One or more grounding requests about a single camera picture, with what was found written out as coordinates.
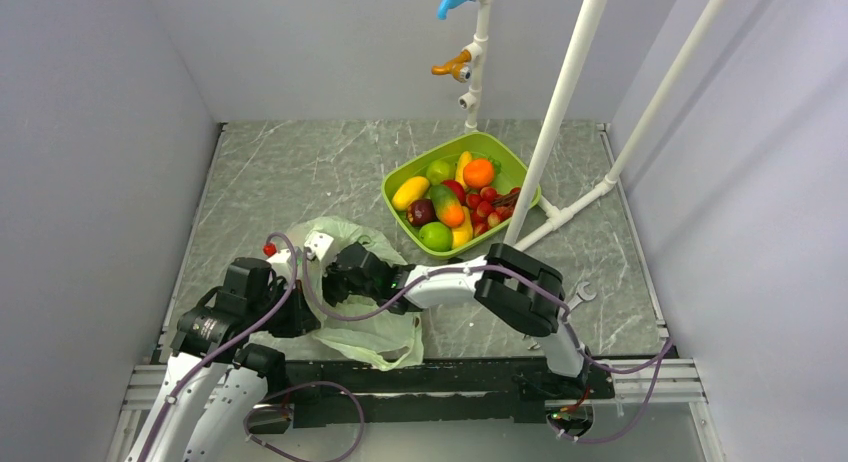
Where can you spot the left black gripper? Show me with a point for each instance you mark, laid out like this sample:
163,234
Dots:
302,319

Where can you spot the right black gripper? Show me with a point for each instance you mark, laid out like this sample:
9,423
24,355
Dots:
332,296

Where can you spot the light green plastic bag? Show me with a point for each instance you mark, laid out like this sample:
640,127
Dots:
385,341

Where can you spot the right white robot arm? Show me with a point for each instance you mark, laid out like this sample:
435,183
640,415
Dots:
521,291

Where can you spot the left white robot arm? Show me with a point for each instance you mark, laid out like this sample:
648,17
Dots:
215,376

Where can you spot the dark purple mangosteen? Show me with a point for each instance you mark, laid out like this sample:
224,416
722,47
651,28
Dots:
421,212

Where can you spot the yellow mango left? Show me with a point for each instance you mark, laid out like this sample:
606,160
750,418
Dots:
412,189

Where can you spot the yellow mango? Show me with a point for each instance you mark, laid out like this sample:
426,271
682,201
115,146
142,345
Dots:
462,234
412,189

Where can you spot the yellow mango front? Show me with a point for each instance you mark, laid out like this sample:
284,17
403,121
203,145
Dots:
462,234

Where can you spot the green plastic basket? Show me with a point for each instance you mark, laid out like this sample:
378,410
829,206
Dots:
511,172

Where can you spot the green apple in basket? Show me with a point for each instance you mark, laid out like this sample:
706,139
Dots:
440,171

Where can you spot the red apple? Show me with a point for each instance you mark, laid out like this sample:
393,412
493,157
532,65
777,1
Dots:
457,189

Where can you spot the orange fruit in basket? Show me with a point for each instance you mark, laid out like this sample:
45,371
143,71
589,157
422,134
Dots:
479,173

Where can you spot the yellow banana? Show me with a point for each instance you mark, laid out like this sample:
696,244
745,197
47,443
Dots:
464,159

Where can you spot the white pipe with faucets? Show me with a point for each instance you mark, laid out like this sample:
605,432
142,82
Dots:
478,49

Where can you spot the silver wrench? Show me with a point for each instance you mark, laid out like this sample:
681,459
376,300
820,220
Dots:
583,294

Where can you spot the orange faucet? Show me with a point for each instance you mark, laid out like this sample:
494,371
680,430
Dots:
458,67

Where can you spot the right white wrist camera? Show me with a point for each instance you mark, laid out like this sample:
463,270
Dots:
320,247

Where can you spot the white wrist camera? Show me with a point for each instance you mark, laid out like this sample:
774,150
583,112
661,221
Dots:
286,265
320,247

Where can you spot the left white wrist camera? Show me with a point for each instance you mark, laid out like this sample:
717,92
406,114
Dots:
286,265

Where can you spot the white pvc pipe frame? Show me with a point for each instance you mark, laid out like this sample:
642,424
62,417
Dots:
587,22

